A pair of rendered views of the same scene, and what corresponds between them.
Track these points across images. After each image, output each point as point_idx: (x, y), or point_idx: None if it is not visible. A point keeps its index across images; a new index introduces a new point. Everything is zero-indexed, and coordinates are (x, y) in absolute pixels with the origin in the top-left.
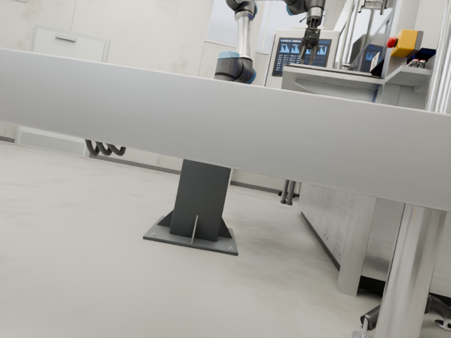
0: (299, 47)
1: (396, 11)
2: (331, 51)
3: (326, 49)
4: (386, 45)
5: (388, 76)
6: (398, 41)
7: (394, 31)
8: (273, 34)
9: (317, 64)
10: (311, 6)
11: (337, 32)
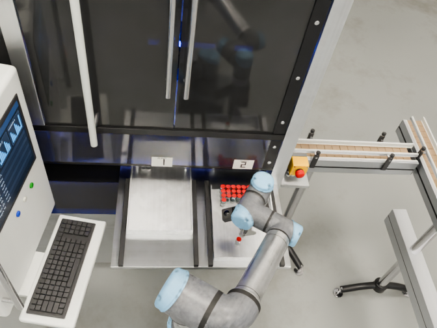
0: (245, 233)
1: (287, 143)
2: (24, 112)
3: (19, 117)
4: (272, 162)
5: (288, 185)
6: (305, 172)
7: (288, 157)
8: None
9: (22, 151)
10: (266, 202)
11: (15, 73)
